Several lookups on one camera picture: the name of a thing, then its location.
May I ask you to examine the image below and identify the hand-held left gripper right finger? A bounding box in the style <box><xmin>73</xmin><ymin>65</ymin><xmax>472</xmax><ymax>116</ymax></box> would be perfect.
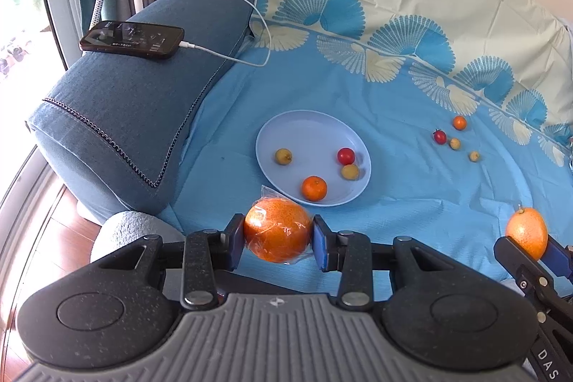
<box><xmin>312</xmin><ymin>214</ymin><xmax>453</xmax><ymax>311</ymax></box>

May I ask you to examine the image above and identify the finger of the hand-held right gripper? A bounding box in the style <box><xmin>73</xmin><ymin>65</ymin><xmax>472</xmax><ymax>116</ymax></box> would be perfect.
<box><xmin>493</xmin><ymin>236</ymin><xmax>557</xmax><ymax>290</ymax></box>
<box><xmin>547</xmin><ymin>235</ymin><xmax>573</xmax><ymax>275</ymax></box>

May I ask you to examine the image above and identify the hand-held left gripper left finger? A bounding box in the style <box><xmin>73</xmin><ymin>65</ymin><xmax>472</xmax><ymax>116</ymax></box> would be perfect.
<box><xmin>92</xmin><ymin>213</ymin><xmax>246</xmax><ymax>311</ymax></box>

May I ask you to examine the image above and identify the pale blue plate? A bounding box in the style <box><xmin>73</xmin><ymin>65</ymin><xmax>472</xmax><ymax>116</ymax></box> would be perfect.
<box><xmin>255</xmin><ymin>109</ymin><xmax>372</xmax><ymax>207</ymax></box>

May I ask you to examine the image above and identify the grey foam roll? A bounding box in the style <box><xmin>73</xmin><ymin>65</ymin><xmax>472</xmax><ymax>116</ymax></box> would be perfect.
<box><xmin>92</xmin><ymin>211</ymin><xmax>186</xmax><ymax>264</ymax></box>

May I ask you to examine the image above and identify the blue denim sofa armrest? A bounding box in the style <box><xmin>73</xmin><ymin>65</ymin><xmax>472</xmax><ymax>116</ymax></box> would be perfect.
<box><xmin>26</xmin><ymin>0</ymin><xmax>269</xmax><ymax>226</ymax></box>

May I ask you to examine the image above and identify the blue fan-print cloth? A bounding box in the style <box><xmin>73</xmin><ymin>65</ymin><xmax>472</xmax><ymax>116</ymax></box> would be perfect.
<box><xmin>159</xmin><ymin>0</ymin><xmax>573</xmax><ymax>302</ymax></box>

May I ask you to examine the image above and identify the black smartphone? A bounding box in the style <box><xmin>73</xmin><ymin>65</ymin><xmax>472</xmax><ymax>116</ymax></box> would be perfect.
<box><xmin>79</xmin><ymin>20</ymin><xmax>186</xmax><ymax>61</ymax></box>

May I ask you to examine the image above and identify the white charging cable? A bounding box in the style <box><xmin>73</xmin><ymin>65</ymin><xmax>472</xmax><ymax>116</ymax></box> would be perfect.
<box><xmin>172</xmin><ymin>0</ymin><xmax>272</xmax><ymax>68</ymax></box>

